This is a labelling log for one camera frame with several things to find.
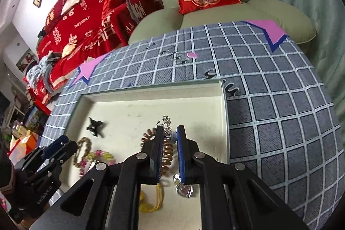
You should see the green armchair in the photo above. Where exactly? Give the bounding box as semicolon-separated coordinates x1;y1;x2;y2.
129;0;316;47

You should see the yellow flower hair tie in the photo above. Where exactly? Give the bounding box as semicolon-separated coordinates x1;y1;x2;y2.
138;182;165;214

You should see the orange gift box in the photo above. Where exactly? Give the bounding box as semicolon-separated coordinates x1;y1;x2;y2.
8;134;38;159

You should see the red wedding bed cover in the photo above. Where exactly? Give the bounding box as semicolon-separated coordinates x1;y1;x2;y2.
27;0;162;105

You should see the landscape photo box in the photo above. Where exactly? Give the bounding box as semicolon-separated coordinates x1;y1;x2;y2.
23;105;49;131

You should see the pastel flower bead bracelet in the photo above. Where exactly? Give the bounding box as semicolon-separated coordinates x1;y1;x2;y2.
78;149;116;178

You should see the green jewelry tray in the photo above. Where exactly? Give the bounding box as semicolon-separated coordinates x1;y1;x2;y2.
64;79;229;229

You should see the dark red pillow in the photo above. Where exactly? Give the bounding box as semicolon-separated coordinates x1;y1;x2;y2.
44;0;67;34

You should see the brown spiral hair tie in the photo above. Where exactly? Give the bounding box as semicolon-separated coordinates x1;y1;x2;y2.
140;128;174;174

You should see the brown beaded bracelet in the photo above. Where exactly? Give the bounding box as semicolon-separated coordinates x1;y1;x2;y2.
72;136;93;169

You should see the grey checkered tablecloth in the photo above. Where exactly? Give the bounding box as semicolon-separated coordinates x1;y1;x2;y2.
40;22;344;229

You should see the silver pendant keychain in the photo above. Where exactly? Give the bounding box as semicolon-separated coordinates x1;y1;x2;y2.
172;174;194;199

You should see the black hair claw clip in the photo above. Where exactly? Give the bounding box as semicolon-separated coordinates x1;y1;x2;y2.
86;117;105;137

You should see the grey clothes pile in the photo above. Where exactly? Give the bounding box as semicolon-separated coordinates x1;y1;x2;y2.
26;52;61;93

